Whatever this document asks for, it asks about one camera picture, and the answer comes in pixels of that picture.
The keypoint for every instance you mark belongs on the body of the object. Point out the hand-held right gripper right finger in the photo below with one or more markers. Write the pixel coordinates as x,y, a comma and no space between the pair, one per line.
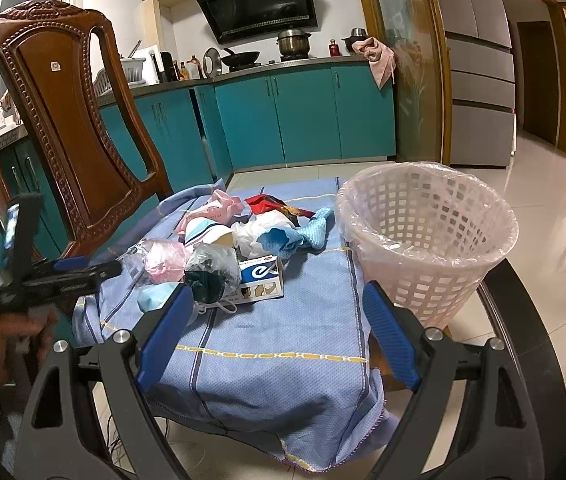
388,330

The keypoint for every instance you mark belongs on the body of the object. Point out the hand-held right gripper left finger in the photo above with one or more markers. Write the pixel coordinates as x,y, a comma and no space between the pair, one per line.
163,330

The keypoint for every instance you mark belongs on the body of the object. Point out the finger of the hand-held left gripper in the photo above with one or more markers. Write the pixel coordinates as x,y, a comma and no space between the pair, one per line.
75,262
100,272

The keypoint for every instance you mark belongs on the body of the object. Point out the blue face mask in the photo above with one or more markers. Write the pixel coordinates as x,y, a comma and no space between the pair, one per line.
155,296

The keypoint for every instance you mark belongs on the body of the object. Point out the clear plastic wrapper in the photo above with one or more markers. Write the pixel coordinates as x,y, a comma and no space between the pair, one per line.
133,257

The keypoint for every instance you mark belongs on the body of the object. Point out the dark green cloth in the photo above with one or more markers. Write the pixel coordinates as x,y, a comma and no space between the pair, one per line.
203,285

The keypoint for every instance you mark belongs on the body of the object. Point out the white plastic lattice basket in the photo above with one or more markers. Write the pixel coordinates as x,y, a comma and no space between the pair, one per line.
428,280

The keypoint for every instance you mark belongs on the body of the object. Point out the pink face mask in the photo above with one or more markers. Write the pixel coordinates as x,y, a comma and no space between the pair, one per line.
165,260

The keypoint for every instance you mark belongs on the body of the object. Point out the clear plastic bag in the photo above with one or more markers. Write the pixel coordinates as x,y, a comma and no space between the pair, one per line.
213,257

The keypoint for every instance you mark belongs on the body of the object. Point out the striped paper cup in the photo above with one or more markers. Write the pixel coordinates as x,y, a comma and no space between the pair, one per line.
203,232

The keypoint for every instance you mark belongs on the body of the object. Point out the blue and white medicine box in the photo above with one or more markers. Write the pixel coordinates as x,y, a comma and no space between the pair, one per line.
258,272

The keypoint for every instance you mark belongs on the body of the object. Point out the white plastic bag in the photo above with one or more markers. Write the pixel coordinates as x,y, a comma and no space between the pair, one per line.
258,232

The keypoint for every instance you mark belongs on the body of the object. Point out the pink printed plastic bag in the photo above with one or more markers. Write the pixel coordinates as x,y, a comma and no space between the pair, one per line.
223,207

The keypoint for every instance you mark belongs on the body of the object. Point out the light blue rag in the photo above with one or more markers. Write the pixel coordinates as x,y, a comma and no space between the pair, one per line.
283,240

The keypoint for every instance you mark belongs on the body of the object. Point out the red patterned cloth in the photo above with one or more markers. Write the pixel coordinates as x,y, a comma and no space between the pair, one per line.
263,204

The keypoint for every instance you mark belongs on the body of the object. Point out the blue checked cloth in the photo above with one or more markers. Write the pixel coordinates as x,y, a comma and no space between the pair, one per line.
263,350

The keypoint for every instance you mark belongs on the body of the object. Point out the clear plastic bin liner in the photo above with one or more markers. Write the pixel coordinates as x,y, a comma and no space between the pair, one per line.
363,230

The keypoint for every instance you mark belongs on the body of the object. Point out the carved wooden chair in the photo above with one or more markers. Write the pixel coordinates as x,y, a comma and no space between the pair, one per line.
63,110

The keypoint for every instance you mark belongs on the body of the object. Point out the white dish rack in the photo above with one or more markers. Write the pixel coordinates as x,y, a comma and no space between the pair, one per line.
130,72

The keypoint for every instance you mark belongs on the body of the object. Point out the black kettle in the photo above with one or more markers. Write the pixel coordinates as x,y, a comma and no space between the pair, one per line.
166,67

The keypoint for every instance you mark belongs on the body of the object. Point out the teal base cabinets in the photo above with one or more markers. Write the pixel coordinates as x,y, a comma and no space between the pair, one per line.
303,110

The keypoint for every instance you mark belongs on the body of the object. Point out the steel pot lid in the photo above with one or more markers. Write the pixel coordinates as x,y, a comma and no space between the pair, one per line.
211,62

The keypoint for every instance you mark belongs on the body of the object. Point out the wooden framed glass door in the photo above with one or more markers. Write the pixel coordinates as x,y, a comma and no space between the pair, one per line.
413,85

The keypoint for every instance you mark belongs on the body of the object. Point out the black wok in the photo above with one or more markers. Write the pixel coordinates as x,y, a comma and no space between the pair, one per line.
240,58

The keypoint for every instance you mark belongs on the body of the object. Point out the silver refrigerator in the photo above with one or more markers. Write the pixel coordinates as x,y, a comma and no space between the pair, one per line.
473,85

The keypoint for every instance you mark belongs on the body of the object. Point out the pink towel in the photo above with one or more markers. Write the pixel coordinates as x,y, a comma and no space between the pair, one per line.
380,60

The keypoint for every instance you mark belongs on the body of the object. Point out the red bottle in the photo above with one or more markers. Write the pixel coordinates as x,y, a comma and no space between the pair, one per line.
334,49

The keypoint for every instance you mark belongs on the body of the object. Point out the dark wooden door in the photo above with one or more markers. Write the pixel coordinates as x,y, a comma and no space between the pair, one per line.
538,85

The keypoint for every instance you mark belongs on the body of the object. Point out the black pot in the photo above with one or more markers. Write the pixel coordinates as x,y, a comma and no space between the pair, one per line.
355,42

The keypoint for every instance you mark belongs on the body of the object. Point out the steel cooking pot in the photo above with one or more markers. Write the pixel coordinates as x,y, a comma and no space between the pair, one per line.
293,45

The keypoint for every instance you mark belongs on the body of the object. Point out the black range hood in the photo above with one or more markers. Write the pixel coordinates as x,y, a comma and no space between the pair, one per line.
258,5

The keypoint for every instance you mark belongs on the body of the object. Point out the wooden doorway frame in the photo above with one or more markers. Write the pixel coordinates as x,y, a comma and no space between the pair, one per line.
565,85

